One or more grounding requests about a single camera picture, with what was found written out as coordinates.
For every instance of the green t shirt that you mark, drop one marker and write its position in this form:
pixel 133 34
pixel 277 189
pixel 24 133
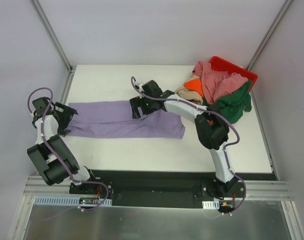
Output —
pixel 233 106

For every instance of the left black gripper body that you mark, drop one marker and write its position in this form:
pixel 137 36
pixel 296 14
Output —
pixel 61 119

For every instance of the pink t shirt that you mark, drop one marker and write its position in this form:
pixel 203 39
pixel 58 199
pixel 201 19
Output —
pixel 217 84

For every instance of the beige t shirt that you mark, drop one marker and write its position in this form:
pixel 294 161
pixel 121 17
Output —
pixel 189 95

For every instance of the purple t shirt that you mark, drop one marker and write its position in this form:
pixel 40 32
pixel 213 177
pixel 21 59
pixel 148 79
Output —
pixel 113 120

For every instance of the red plastic bin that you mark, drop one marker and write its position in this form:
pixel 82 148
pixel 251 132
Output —
pixel 222 65

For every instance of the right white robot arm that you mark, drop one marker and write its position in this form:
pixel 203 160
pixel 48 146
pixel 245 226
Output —
pixel 211 127

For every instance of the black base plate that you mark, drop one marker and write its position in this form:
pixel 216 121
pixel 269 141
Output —
pixel 105 175

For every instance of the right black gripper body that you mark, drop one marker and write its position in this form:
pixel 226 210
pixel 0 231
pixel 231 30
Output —
pixel 138 107

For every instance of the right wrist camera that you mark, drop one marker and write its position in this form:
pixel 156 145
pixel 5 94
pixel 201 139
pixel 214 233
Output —
pixel 139 86

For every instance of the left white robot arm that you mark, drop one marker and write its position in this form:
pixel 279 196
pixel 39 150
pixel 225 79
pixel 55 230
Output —
pixel 50 155

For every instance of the aluminium frame rail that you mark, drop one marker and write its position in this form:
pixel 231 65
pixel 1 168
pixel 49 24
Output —
pixel 153 189

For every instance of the orange t shirt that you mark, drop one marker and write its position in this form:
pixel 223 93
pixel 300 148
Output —
pixel 195 85

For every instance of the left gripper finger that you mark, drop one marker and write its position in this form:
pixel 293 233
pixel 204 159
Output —
pixel 65 110
pixel 63 132

